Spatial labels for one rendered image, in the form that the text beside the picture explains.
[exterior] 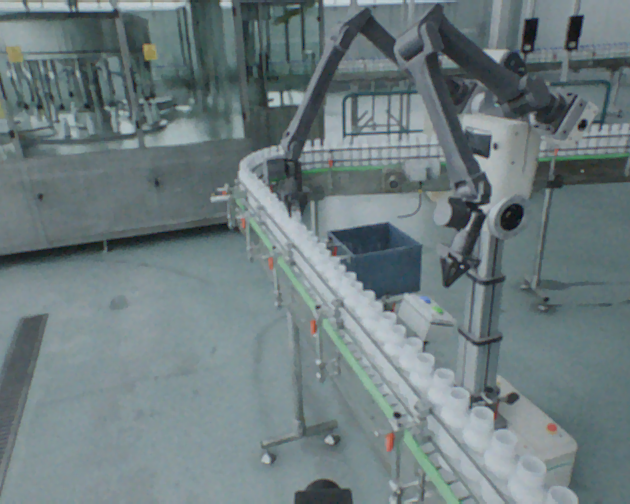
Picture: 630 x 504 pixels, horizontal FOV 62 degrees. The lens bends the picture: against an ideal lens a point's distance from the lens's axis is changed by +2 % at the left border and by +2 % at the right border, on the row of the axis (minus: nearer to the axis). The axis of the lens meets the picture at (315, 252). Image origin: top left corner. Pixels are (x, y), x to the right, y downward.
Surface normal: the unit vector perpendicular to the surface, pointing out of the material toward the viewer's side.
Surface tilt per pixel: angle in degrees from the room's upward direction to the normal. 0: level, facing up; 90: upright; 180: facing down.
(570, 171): 90
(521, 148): 90
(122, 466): 0
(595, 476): 0
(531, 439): 0
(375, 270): 90
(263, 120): 90
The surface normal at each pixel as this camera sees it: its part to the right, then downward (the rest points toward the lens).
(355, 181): 0.02, 0.39
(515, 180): 0.33, 0.53
